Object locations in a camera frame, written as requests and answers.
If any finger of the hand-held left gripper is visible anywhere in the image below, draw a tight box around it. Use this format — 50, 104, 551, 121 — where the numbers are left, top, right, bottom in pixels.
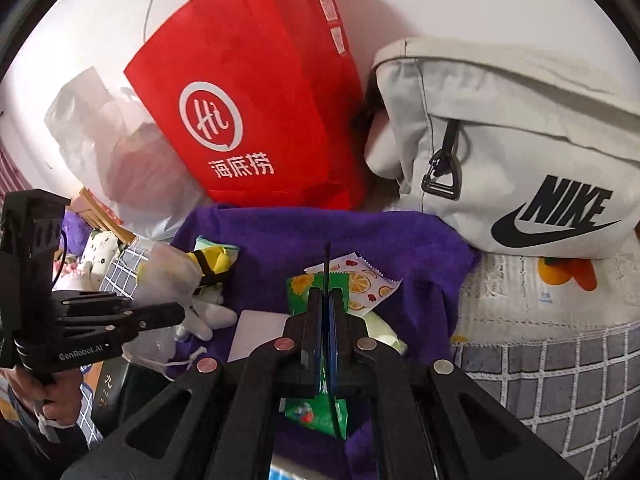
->
59, 303, 187, 337
52, 293, 132, 312

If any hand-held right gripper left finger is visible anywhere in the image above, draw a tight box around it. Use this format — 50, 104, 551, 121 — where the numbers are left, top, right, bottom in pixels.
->
60, 287, 327, 480

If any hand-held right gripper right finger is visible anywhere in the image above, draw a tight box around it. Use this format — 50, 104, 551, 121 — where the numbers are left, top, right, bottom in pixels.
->
329, 287, 583, 480

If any green snack packet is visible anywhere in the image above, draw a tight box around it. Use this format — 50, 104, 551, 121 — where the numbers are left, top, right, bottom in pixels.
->
284, 242, 351, 441

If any small green tissue pack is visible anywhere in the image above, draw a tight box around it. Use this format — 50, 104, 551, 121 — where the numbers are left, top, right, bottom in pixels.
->
362, 310, 408, 356

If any white sponge block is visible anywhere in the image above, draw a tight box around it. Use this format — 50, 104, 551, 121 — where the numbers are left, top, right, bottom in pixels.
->
226, 310, 291, 363

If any fruit print sachet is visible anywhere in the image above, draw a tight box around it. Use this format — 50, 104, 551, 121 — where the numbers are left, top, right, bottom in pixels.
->
303, 252, 403, 312

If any person's left hand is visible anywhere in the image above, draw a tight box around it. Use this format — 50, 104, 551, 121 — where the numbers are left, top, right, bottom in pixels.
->
7, 360, 83, 431

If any white spotted pillow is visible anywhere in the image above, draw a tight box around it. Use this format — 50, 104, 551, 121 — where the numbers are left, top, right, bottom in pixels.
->
80, 230, 121, 291

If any purple plush toy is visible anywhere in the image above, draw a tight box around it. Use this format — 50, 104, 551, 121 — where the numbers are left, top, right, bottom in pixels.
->
60, 210, 88, 261

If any wooden headboard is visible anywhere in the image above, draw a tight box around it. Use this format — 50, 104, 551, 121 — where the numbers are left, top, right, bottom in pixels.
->
75, 187, 133, 241

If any dark green tin box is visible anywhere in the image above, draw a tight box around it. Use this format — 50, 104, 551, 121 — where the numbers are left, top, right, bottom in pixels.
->
90, 357, 176, 436

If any purple towel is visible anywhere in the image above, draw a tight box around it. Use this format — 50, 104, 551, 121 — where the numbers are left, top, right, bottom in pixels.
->
165, 203, 483, 480

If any white plastic shopping bag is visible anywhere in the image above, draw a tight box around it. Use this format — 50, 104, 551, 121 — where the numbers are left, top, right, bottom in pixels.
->
44, 66, 211, 241

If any white printed bed sheet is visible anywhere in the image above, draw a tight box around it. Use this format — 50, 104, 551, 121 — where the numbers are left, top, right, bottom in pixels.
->
452, 247, 640, 348

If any grey checked star blanket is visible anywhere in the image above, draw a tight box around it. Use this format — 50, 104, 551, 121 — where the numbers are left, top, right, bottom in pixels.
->
82, 240, 640, 480

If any grey waist bag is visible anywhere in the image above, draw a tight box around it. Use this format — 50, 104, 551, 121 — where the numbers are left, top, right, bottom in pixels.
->
364, 37, 640, 261

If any red paper bag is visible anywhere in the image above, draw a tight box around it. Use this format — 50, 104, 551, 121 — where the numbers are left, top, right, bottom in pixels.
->
123, 0, 368, 209

